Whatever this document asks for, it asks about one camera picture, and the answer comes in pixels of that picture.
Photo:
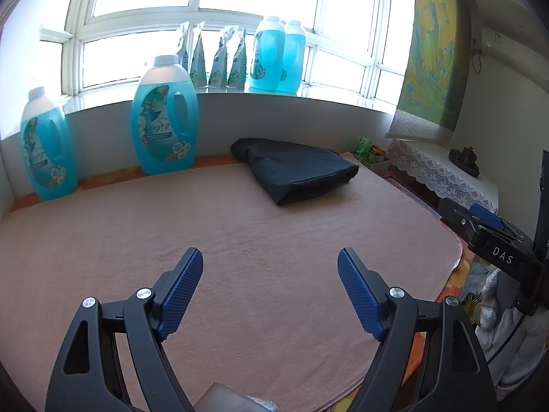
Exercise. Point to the white lace tablecloth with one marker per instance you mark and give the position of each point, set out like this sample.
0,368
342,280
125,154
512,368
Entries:
429,158

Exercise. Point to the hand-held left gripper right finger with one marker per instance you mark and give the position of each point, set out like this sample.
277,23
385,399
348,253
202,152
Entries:
358,292

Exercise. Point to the black pants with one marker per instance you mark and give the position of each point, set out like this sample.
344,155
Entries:
300,171

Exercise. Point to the white air conditioner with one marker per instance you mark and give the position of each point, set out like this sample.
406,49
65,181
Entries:
497,43

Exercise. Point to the grey crumpled cloth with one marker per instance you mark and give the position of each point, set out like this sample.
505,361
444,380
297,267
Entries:
527,352

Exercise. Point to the large blue detergent bottle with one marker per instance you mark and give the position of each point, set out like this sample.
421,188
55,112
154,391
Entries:
47,154
163,128

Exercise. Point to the pink blanket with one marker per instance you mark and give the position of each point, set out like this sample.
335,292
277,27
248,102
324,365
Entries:
257,244

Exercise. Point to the white window frame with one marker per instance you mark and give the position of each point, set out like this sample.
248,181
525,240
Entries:
73,51

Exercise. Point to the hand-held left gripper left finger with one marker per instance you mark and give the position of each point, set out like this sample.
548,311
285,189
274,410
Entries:
182,292

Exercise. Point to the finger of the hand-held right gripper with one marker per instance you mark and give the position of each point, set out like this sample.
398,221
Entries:
457,216
487,218

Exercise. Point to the dark teapot set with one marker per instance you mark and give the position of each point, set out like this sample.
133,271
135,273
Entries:
465,158

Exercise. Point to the green box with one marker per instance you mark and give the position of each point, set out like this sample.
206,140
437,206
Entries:
362,148

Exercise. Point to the yellow green wall hanging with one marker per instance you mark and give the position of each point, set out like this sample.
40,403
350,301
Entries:
429,60

